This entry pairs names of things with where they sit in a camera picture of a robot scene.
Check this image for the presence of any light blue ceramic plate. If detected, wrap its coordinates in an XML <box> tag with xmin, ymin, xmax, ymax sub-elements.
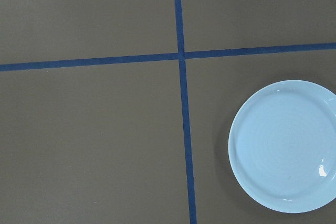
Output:
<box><xmin>228</xmin><ymin>79</ymin><xmax>336</xmax><ymax>214</ymax></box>

